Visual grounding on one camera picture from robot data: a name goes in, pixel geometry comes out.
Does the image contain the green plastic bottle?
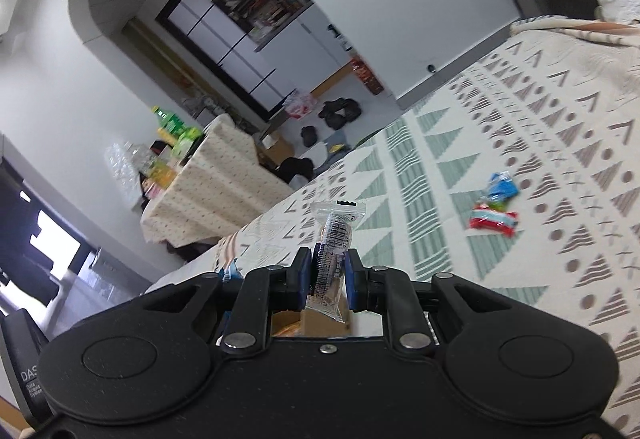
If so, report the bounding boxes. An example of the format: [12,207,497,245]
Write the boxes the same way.
[152,104,187,141]

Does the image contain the black cloth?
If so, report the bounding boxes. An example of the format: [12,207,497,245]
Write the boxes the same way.
[274,157,315,183]

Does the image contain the small open brown carton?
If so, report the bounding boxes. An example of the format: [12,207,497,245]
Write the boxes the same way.
[254,131,295,168]

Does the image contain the large blue candy packet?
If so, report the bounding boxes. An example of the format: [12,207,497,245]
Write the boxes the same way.
[219,258,244,286]

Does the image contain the pink white package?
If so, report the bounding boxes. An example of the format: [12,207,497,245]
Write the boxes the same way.
[282,88,319,121]

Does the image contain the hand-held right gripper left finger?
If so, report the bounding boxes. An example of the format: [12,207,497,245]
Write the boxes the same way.
[131,247,314,351]

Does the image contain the black shoe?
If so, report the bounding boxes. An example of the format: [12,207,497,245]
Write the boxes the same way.
[318,106,347,130]
[332,97,363,121]

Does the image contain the bright window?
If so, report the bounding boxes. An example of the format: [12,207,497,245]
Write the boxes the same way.
[0,163,84,311]

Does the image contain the brown cardboard box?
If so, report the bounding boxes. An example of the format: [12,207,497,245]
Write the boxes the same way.
[271,310,352,338]

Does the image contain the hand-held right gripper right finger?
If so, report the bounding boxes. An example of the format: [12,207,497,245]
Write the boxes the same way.
[347,249,526,351]

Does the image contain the clear plastic bottles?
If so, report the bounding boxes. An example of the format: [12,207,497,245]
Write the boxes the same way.
[102,141,152,211]

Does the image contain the clear purple snack packet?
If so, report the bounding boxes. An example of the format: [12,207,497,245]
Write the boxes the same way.
[304,200,369,323]

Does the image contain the white cabinet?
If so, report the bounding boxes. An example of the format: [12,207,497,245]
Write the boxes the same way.
[254,1,362,121]

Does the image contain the red white candy packet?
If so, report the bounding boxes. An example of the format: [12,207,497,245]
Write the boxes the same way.
[468,204,520,237]

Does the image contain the red gift box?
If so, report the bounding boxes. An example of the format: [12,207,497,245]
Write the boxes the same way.
[348,56,386,95]

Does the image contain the side table with patterned cloth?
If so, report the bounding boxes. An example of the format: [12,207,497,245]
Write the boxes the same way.
[141,114,296,246]

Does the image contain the small blue candy packet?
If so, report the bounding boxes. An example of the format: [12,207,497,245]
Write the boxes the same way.
[482,171,519,206]

